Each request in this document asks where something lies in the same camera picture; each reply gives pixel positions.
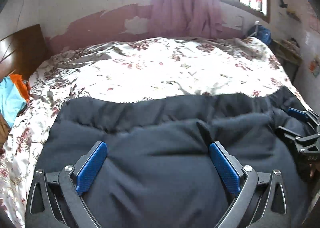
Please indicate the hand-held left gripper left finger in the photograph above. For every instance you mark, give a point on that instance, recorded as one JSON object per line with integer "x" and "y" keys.
{"x": 92, "y": 165}

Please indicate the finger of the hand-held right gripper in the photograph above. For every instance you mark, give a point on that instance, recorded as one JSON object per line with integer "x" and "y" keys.
{"x": 290, "y": 136}
{"x": 297, "y": 113}

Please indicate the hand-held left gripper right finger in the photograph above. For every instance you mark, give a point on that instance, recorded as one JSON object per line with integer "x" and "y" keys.
{"x": 223, "y": 165}

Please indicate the dark navy padded jacket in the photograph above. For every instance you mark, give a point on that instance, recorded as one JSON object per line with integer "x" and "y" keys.
{"x": 160, "y": 168}

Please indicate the small wooden side table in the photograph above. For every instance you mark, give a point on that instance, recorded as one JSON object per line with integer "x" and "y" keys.
{"x": 287, "y": 52}

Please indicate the blue bag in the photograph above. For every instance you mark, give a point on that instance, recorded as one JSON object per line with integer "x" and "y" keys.
{"x": 263, "y": 34}

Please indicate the floral white bedsheet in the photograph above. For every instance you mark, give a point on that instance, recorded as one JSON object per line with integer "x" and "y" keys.
{"x": 150, "y": 67}

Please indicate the brown wooden headboard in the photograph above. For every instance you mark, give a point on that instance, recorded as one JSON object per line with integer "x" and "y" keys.
{"x": 22, "y": 47}

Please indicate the pink curtain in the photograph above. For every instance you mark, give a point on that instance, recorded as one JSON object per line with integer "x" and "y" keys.
{"x": 172, "y": 7}

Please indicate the colourful wall sticker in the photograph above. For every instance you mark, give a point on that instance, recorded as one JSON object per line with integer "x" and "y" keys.
{"x": 315, "y": 67}

